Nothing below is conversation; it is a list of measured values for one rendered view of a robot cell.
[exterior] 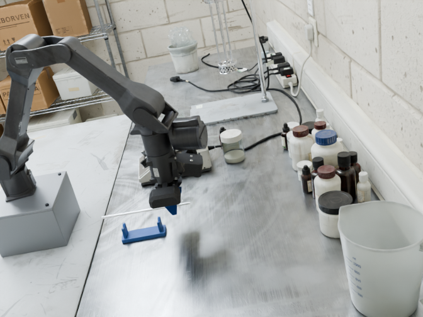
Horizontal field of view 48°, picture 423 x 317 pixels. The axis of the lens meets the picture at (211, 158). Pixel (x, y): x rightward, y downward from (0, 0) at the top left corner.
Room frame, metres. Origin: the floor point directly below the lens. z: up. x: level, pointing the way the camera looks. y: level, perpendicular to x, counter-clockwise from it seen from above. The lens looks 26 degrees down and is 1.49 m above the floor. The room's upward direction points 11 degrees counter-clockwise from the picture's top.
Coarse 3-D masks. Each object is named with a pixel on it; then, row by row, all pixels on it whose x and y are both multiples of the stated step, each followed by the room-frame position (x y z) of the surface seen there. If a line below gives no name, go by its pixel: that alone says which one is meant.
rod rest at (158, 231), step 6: (126, 228) 0.90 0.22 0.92; (144, 228) 0.91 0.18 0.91; (150, 228) 0.90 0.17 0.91; (156, 228) 0.90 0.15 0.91; (162, 228) 0.89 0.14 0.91; (126, 234) 0.89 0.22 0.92; (132, 234) 0.90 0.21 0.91; (138, 234) 0.89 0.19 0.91; (144, 234) 0.89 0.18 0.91; (150, 234) 0.88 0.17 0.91; (156, 234) 0.88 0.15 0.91; (162, 234) 0.88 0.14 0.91; (126, 240) 0.88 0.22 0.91; (132, 240) 0.88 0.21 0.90; (138, 240) 0.88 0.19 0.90
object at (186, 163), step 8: (184, 152) 0.92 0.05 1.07; (192, 152) 0.93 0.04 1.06; (176, 160) 0.88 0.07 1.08; (184, 160) 0.88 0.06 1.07; (192, 160) 0.88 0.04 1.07; (200, 160) 0.89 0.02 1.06; (176, 168) 0.86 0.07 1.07; (184, 168) 0.87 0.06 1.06; (192, 168) 0.87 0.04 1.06; (200, 168) 0.87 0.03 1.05; (176, 176) 0.87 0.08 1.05; (200, 176) 0.87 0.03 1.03
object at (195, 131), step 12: (168, 108) 0.91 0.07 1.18; (144, 120) 0.85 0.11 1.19; (156, 120) 0.84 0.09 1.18; (168, 120) 0.86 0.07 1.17; (180, 120) 0.87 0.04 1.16; (192, 120) 0.85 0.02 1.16; (156, 132) 0.85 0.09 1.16; (180, 132) 0.85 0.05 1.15; (192, 132) 0.85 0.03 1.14; (204, 132) 0.87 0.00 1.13; (180, 144) 0.85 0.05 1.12; (192, 144) 0.84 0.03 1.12; (204, 144) 0.85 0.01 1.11
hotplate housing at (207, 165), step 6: (180, 150) 1.16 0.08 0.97; (198, 150) 1.14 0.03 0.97; (204, 150) 1.14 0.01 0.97; (204, 156) 1.14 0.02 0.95; (138, 162) 1.24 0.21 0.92; (204, 162) 1.14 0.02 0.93; (210, 162) 1.14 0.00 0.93; (138, 168) 1.20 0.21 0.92; (204, 168) 1.14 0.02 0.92; (210, 168) 1.14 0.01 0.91; (138, 174) 1.16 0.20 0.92; (144, 174) 1.13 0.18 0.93; (150, 174) 1.13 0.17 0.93; (180, 174) 1.14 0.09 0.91; (138, 180) 1.13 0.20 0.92; (144, 180) 1.13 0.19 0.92
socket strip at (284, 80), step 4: (268, 56) 2.04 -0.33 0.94; (268, 60) 2.04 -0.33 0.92; (272, 64) 1.92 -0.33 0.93; (276, 64) 1.88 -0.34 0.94; (272, 68) 1.94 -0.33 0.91; (276, 76) 1.83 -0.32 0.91; (280, 76) 1.73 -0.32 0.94; (284, 76) 1.71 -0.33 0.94; (288, 76) 1.69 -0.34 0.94; (292, 76) 1.69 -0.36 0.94; (280, 80) 1.73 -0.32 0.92; (284, 80) 1.68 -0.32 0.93; (288, 80) 1.68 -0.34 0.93; (292, 80) 1.68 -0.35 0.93; (296, 80) 1.68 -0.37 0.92; (284, 84) 1.68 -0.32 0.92; (296, 84) 1.68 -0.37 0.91
